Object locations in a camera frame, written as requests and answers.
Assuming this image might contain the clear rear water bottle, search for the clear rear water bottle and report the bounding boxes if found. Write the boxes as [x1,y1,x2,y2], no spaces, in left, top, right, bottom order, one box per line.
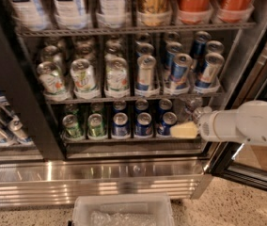
[179,95,203,121]

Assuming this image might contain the front right energy can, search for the front right energy can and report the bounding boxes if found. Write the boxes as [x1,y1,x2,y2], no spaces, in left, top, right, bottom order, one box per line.
[194,53,225,93]

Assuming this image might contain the bubble wrap sheet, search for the bubble wrap sheet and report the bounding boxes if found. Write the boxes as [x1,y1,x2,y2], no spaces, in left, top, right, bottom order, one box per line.
[90,211,156,226]

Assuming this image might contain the front right blue can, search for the front right blue can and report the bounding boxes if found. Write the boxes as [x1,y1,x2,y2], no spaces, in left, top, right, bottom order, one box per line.
[157,112,178,136]

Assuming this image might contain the left red cola bottle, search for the left red cola bottle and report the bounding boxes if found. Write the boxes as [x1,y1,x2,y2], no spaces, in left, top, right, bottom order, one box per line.
[177,0,210,24]

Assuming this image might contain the front left 7up can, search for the front left 7up can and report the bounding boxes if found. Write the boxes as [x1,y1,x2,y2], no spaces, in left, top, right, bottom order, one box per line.
[37,61,71,102]

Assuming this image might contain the front middle blue can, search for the front middle blue can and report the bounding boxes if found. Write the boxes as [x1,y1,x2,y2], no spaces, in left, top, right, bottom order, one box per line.
[134,112,153,137]

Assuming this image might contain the middle wire shelf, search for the middle wire shelf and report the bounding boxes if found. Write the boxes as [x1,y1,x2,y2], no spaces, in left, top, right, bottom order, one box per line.
[46,92,224,105]

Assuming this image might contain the white tea bottle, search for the white tea bottle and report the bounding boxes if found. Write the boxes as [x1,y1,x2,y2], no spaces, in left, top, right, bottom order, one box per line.
[96,0,128,28]
[9,0,50,31]
[54,0,89,30]

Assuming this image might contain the gold drink bottle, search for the gold drink bottle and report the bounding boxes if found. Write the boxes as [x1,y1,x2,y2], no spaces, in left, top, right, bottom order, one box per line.
[137,0,172,26]

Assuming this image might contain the clear water bottle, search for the clear water bottle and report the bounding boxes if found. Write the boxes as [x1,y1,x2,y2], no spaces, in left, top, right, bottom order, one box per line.
[184,106,212,123]
[179,95,203,121]

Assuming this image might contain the front left green can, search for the front left green can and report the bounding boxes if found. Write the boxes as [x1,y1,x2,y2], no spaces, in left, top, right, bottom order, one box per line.
[62,114,85,140]

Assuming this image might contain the right white tea bottle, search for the right white tea bottle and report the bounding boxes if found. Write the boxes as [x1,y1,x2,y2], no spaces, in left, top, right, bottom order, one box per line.
[96,0,128,28]

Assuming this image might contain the energy can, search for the energy can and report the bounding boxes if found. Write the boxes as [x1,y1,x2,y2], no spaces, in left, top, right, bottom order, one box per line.
[134,55,159,97]
[167,53,193,94]
[194,53,225,93]

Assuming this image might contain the upper wire shelf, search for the upper wire shelf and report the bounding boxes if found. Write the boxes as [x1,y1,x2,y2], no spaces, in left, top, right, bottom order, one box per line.
[16,21,257,38]

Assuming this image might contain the right red cola bottle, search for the right red cola bottle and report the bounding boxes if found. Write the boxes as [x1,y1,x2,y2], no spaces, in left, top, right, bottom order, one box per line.
[217,0,253,23]

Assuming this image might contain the glass fridge door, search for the glass fridge door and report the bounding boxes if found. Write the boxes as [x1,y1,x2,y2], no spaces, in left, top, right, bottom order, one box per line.
[207,12,267,198]

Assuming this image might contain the front middle energy can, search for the front middle energy can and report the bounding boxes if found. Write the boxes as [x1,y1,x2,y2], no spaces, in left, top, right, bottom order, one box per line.
[167,53,193,94]

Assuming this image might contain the black fridge centre post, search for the black fridge centre post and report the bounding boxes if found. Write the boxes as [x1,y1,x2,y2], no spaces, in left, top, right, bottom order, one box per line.
[0,0,66,160]

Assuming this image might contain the front middle 7up can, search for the front middle 7up can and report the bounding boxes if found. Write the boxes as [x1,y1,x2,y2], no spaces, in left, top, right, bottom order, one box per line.
[71,58,101,99]

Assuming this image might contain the green can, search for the green can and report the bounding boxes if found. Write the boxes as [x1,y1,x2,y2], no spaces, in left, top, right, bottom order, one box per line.
[62,114,85,140]
[87,113,107,139]

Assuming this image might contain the wire shelf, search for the wire shelf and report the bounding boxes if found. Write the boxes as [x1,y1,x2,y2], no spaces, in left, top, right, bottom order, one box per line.
[63,136,201,144]
[16,21,257,38]
[46,92,224,105]

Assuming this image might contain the middle white tea bottle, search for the middle white tea bottle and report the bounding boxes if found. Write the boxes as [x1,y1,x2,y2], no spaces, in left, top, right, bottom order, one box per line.
[54,0,89,30]

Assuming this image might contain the yellow foam gripper pad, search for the yellow foam gripper pad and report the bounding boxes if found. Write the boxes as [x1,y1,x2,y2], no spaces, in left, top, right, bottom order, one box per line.
[170,121,198,139]

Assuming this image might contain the white plastic bin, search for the white plastic bin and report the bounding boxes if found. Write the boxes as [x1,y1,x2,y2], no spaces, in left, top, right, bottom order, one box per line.
[71,193,175,226]

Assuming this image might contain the right silver can behind glass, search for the right silver can behind glass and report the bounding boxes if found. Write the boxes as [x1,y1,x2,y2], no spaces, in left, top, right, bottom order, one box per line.
[8,119,32,143]

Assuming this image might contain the clear front water bottle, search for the clear front water bottle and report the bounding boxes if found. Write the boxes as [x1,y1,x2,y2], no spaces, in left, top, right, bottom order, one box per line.
[184,106,212,123]

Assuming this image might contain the front right 7up can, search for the front right 7up can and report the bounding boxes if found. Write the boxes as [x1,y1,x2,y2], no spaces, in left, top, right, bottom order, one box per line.
[104,57,130,98]

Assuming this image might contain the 7up can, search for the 7up can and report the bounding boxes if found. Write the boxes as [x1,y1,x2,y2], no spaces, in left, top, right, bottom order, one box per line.
[37,61,71,102]
[104,57,130,98]
[71,58,101,99]

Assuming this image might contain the left white tea bottle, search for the left white tea bottle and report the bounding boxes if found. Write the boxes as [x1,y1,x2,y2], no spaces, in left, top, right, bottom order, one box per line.
[9,0,50,31]

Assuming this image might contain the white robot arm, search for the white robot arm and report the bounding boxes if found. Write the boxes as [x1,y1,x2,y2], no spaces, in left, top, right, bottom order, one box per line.
[170,101,267,146]

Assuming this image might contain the steel fridge base grille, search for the steel fridge base grille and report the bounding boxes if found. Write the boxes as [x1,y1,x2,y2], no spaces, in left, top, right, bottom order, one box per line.
[0,160,212,207]

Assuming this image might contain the front right green can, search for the front right green can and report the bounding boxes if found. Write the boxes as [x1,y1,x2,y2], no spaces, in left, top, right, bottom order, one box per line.
[87,113,107,139]

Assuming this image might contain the front left energy can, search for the front left energy can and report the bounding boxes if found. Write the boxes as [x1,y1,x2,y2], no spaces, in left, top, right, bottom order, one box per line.
[134,55,159,97]

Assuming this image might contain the front left blue can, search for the front left blue can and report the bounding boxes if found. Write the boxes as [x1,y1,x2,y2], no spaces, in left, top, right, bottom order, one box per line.
[112,112,130,139]

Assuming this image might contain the bottom wire shelf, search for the bottom wire shelf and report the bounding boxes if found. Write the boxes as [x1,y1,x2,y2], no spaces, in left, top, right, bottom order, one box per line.
[63,136,201,144]

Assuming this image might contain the red cola bottle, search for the red cola bottle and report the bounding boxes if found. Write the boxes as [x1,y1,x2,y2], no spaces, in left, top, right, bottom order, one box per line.
[177,0,210,24]
[217,0,253,23]

